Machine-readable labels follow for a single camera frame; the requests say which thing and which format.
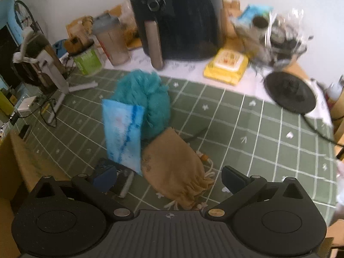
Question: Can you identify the white phone stand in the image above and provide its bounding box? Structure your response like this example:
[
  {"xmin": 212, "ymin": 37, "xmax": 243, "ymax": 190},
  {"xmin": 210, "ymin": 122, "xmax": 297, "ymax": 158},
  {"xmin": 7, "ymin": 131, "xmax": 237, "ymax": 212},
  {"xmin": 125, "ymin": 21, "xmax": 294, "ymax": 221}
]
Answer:
[{"xmin": 13, "ymin": 27, "xmax": 98, "ymax": 121}]

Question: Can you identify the grey lid shaker bottle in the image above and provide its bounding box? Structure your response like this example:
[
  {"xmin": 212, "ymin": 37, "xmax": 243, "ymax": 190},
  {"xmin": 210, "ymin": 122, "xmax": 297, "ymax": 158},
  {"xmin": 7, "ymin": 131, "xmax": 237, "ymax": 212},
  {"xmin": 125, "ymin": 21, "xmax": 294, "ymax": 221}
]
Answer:
[{"xmin": 92, "ymin": 13, "xmax": 131, "ymax": 67}]

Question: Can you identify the black round kettle base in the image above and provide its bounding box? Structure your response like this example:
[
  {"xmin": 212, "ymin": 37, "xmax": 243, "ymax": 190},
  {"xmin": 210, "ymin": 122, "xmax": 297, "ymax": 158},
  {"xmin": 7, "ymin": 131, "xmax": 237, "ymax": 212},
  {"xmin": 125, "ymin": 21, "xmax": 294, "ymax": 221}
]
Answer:
[{"xmin": 263, "ymin": 71, "xmax": 318, "ymax": 114}]

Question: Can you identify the white charger block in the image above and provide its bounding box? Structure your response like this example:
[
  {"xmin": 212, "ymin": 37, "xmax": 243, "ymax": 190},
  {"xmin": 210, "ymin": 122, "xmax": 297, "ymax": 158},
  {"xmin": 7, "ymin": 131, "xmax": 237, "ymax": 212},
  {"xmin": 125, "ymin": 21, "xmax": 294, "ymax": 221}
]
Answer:
[{"xmin": 17, "ymin": 95, "xmax": 38, "ymax": 113}]

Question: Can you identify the cardboard storage box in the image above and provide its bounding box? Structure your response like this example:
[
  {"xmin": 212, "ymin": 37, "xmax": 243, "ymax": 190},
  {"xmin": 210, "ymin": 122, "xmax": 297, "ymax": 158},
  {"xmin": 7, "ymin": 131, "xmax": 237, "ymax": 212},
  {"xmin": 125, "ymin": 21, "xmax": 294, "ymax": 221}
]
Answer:
[{"xmin": 329, "ymin": 97, "xmax": 344, "ymax": 135}]

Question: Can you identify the thin black cable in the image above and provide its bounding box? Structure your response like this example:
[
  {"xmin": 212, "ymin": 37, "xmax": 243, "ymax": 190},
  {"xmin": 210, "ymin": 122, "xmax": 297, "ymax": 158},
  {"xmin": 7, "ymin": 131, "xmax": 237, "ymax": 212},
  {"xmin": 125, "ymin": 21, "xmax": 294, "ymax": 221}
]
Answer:
[{"xmin": 40, "ymin": 97, "xmax": 58, "ymax": 128}]

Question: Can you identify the small brown wooden block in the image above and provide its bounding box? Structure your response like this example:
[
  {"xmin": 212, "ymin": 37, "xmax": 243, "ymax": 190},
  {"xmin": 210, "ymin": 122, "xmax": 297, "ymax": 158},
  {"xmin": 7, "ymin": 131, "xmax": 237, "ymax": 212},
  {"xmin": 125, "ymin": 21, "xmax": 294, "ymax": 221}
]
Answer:
[{"xmin": 64, "ymin": 36, "xmax": 89, "ymax": 54}]

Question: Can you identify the yellow wipes packet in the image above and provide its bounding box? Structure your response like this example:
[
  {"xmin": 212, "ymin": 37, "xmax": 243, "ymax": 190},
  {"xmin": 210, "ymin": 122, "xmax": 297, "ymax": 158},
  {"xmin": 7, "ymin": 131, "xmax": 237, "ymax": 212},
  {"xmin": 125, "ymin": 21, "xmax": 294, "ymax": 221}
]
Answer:
[{"xmin": 203, "ymin": 48, "xmax": 249, "ymax": 86}]

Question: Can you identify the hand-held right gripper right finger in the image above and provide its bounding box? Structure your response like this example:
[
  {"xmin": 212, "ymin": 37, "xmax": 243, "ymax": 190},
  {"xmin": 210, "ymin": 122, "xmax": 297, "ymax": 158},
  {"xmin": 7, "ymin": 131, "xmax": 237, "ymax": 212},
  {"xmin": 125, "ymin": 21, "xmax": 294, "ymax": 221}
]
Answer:
[{"xmin": 204, "ymin": 166, "xmax": 313, "ymax": 220}]

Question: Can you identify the brown drawstring pouch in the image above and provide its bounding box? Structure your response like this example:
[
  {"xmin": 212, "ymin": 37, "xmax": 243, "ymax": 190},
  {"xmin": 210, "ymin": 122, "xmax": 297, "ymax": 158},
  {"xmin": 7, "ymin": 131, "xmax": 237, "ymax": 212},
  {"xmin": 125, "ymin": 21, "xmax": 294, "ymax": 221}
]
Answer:
[{"xmin": 141, "ymin": 127, "xmax": 215, "ymax": 210}]

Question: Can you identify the black air fryer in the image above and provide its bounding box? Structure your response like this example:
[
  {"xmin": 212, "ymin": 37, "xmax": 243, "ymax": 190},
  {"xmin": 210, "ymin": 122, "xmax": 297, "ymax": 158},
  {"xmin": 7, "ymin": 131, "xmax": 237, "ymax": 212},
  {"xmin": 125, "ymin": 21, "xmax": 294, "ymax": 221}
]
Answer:
[{"xmin": 126, "ymin": 0, "xmax": 225, "ymax": 70}]

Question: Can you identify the small cardboard box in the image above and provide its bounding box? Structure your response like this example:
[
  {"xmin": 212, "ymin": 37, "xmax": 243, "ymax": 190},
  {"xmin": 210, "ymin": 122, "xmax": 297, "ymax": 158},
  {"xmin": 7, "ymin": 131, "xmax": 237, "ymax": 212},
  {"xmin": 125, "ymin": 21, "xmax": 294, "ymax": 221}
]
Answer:
[{"xmin": 222, "ymin": 0, "xmax": 241, "ymax": 37}]

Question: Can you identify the blue wall poster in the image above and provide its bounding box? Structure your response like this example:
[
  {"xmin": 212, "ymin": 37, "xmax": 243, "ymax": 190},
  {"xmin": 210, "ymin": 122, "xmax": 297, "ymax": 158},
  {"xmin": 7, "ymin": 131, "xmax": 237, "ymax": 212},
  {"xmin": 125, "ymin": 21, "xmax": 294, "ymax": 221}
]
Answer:
[{"xmin": 0, "ymin": 0, "xmax": 49, "ymax": 46}]

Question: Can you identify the teal fluffy cloth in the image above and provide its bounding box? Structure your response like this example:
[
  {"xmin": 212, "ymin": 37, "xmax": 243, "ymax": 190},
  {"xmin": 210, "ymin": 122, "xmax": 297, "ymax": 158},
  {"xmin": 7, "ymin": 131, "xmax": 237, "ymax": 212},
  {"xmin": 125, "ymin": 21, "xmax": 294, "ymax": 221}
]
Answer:
[{"xmin": 111, "ymin": 69, "xmax": 172, "ymax": 140}]

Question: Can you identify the green label jar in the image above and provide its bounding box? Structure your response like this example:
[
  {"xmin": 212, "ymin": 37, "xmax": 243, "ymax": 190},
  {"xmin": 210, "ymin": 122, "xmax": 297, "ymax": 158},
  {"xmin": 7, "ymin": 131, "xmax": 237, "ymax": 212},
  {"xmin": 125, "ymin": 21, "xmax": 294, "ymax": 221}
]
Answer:
[{"xmin": 72, "ymin": 43, "xmax": 104, "ymax": 76}]

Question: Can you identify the clear glass bowl with items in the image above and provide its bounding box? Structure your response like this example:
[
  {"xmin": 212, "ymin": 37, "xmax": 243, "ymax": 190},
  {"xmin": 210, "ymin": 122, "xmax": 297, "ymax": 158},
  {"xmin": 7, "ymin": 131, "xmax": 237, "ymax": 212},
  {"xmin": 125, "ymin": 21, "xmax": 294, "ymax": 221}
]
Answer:
[{"xmin": 253, "ymin": 8, "xmax": 309, "ymax": 69}]

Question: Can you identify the small black box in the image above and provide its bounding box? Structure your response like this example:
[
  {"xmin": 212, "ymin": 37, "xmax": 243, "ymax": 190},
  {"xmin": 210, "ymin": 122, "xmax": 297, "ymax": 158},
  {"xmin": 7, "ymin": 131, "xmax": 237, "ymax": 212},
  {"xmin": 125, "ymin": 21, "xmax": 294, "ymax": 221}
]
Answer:
[{"xmin": 115, "ymin": 165, "xmax": 135, "ymax": 198}]

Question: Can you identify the white plastic bag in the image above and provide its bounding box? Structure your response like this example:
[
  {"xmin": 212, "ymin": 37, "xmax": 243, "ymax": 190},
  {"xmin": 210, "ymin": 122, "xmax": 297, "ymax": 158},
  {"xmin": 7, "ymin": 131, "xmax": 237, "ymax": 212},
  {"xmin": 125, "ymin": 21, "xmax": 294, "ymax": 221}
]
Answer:
[{"xmin": 335, "ymin": 158, "xmax": 344, "ymax": 207}]

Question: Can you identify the black power cable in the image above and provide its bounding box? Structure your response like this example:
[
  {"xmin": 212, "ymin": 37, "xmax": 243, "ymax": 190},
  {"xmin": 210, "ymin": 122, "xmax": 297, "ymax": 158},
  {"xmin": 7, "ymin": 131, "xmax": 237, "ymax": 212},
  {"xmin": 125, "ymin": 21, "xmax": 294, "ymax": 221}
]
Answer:
[{"xmin": 301, "ymin": 113, "xmax": 344, "ymax": 147}]

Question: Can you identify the teal snack packet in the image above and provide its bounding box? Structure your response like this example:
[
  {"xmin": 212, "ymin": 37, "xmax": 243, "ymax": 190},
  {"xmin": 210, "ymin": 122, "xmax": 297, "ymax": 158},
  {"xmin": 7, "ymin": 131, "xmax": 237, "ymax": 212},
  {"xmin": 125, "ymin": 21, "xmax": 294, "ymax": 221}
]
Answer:
[{"xmin": 236, "ymin": 4, "xmax": 273, "ymax": 27}]

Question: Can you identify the blue tissue packet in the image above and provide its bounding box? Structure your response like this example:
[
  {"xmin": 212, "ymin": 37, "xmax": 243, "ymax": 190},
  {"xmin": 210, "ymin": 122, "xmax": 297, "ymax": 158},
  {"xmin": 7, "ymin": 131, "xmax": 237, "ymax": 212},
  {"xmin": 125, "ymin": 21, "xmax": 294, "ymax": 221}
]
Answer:
[{"xmin": 101, "ymin": 99, "xmax": 146, "ymax": 176}]

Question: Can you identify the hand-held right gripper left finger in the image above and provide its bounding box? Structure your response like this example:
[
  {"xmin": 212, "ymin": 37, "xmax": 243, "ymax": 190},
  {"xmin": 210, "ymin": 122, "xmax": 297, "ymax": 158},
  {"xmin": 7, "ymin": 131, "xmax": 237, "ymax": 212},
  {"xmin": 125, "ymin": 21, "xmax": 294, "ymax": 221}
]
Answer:
[{"xmin": 29, "ymin": 160, "xmax": 135, "ymax": 220}]

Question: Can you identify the green checked tablecloth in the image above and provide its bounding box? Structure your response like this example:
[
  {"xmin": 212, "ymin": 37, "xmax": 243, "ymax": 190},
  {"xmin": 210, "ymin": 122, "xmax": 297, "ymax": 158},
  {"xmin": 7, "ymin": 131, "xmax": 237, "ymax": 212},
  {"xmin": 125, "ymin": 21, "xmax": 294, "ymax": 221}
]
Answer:
[{"xmin": 11, "ymin": 68, "xmax": 340, "ymax": 221}]

